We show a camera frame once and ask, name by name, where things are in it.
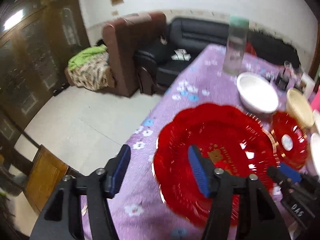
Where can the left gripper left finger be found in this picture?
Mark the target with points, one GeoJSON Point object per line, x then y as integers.
{"type": "Point", "coordinates": [61, 216]}

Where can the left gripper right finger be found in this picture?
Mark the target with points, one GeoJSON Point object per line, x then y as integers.
{"type": "Point", "coordinates": [259, 217]}

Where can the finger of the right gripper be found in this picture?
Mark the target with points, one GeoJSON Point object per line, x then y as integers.
{"type": "Point", "coordinates": [283, 172]}

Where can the small red plastic plate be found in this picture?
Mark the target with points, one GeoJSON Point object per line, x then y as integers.
{"type": "Point", "coordinates": [291, 140]}

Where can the large red plastic plate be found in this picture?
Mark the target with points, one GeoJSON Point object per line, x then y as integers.
{"type": "Point", "coordinates": [234, 141]}

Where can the beige plastic bowl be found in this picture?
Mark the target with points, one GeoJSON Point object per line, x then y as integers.
{"type": "Point", "coordinates": [298, 106]}

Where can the large white foam bowl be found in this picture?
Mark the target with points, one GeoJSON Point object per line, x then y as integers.
{"type": "Point", "coordinates": [256, 93]}

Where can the small white bowl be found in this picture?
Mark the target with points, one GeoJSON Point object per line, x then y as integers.
{"type": "Point", "coordinates": [314, 153]}

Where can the wooden chair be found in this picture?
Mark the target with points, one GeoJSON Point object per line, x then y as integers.
{"type": "Point", "coordinates": [37, 179]}

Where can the black round device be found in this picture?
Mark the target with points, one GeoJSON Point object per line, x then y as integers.
{"type": "Point", "coordinates": [284, 76]}

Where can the white plastic cup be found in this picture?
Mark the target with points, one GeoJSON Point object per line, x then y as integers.
{"type": "Point", "coordinates": [307, 84]}

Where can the purple floral tablecloth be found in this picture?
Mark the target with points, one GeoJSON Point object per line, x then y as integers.
{"type": "Point", "coordinates": [159, 197]}

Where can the clear bottle green lid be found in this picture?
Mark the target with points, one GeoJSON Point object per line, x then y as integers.
{"type": "Point", "coordinates": [236, 45]}

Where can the green and patterned blankets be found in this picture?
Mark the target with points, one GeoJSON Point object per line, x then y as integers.
{"type": "Point", "coordinates": [90, 69]}

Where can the black leather sofa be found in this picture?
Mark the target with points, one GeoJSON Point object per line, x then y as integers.
{"type": "Point", "coordinates": [160, 62]}

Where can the dark wooden cabinet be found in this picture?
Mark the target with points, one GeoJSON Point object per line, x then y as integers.
{"type": "Point", "coordinates": [38, 37]}

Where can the brown armchair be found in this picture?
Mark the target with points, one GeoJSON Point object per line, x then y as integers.
{"type": "Point", "coordinates": [123, 37]}

